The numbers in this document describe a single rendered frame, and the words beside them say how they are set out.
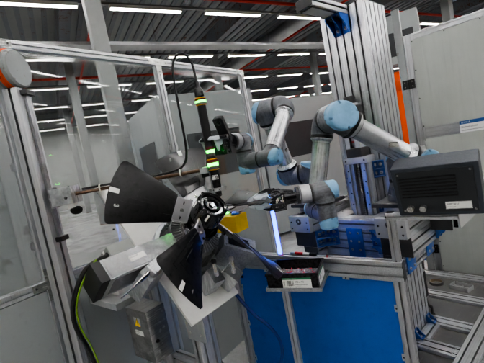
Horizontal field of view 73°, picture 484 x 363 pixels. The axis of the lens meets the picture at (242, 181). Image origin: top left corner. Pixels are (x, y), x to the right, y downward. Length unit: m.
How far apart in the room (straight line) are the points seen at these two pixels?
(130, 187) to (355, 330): 1.14
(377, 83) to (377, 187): 0.53
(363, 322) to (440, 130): 1.62
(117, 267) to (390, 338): 1.12
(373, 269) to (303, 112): 4.32
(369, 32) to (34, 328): 2.06
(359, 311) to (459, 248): 1.47
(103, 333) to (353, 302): 1.20
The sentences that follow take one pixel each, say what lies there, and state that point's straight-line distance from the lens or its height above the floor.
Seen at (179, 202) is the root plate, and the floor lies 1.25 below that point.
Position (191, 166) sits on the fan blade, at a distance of 1.38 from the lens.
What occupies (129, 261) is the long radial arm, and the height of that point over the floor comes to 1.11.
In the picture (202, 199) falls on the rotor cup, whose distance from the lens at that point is 1.21.
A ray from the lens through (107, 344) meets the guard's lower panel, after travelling 1.92.
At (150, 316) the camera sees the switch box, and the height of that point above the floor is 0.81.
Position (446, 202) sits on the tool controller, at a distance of 1.31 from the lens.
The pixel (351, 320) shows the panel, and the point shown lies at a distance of 1.64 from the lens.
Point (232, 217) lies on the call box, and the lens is 1.71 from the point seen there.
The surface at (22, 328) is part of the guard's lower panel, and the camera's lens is 1.73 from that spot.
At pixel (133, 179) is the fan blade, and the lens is 1.18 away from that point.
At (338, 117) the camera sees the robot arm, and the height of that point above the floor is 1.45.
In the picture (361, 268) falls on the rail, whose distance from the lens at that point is 1.49.
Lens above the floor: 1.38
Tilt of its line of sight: 5 degrees down
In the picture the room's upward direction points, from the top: 11 degrees counter-clockwise
